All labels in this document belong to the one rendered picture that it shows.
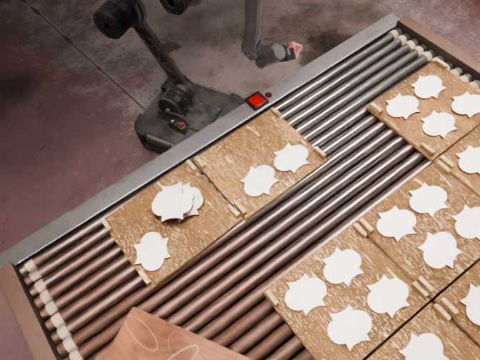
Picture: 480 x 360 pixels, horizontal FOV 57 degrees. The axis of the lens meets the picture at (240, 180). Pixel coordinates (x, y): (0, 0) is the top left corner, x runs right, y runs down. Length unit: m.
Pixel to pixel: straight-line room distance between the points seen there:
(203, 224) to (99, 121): 1.89
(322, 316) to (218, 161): 0.71
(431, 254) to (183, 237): 0.85
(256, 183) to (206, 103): 1.29
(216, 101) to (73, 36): 1.66
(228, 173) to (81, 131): 1.81
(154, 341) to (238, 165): 0.74
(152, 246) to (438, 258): 0.98
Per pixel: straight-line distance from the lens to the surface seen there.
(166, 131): 2.84
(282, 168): 1.73
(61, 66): 3.92
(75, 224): 1.82
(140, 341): 1.44
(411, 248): 1.64
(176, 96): 2.77
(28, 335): 1.69
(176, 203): 1.63
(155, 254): 1.62
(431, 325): 1.57
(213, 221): 1.64
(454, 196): 1.78
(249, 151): 1.79
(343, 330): 1.50
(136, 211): 1.73
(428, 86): 2.08
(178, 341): 1.41
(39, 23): 4.44
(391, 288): 1.56
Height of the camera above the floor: 2.39
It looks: 58 degrees down
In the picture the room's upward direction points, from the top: 9 degrees counter-clockwise
